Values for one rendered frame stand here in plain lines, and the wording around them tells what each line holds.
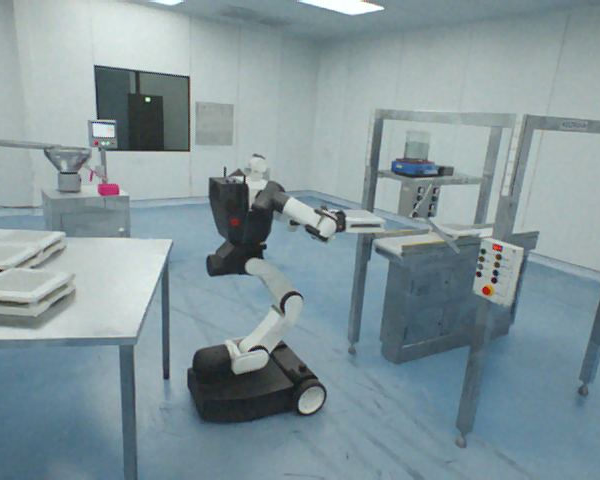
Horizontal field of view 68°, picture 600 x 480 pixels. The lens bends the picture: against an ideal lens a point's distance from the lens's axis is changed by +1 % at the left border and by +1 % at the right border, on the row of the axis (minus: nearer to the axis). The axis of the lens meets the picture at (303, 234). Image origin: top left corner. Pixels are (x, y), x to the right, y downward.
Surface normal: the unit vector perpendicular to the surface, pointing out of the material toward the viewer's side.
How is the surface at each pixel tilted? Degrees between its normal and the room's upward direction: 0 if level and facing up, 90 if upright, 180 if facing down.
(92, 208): 90
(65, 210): 90
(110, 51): 90
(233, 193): 92
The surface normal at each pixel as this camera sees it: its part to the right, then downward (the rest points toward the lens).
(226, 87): 0.60, 0.26
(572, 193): -0.79, 0.11
